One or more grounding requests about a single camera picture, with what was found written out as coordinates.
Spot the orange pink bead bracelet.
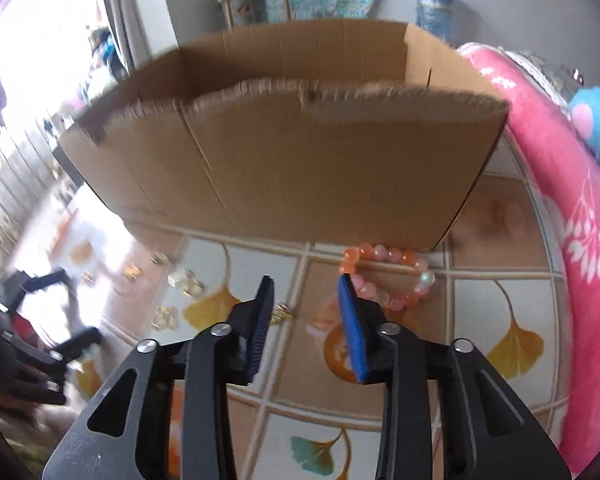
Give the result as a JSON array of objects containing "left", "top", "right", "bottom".
[{"left": 337, "top": 242, "right": 438, "bottom": 312}]

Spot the rhinestone gold charm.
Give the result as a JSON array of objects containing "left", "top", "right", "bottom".
[{"left": 270, "top": 301, "right": 294, "bottom": 325}]

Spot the pink floral blanket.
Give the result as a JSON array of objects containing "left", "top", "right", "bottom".
[{"left": 457, "top": 42, "right": 600, "bottom": 474}]

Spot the brown cardboard box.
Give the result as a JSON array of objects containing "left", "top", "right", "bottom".
[{"left": 60, "top": 18, "right": 508, "bottom": 250}]

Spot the blue water bottle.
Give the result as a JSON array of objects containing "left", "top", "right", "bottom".
[{"left": 416, "top": 0, "right": 455, "bottom": 44}]

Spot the rhinestone gold earring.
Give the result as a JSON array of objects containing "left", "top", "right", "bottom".
[{"left": 181, "top": 278, "right": 206, "bottom": 298}]

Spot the grey sequin cushion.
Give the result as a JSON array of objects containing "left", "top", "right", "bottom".
[{"left": 503, "top": 50, "right": 583, "bottom": 108}]

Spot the silver rhinestone bar clip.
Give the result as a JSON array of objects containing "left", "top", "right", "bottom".
[{"left": 168, "top": 269, "right": 195, "bottom": 288}]

